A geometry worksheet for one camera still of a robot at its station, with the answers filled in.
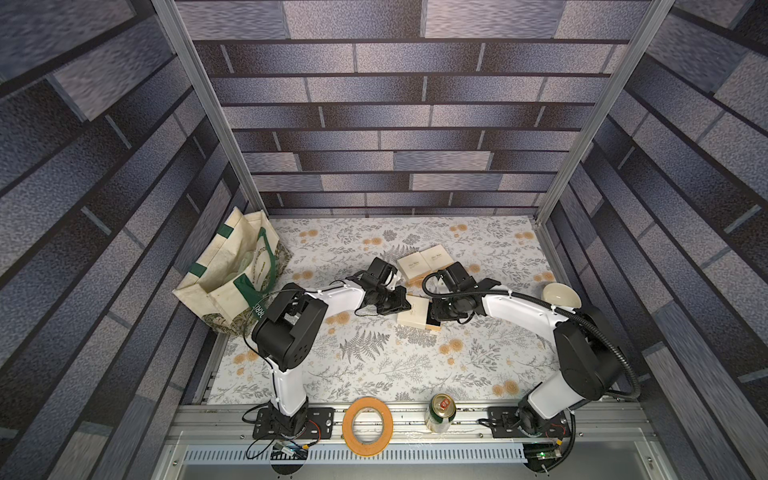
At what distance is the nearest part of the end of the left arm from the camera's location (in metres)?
0.73

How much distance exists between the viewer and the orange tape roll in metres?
0.70

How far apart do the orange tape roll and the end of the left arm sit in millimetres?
239
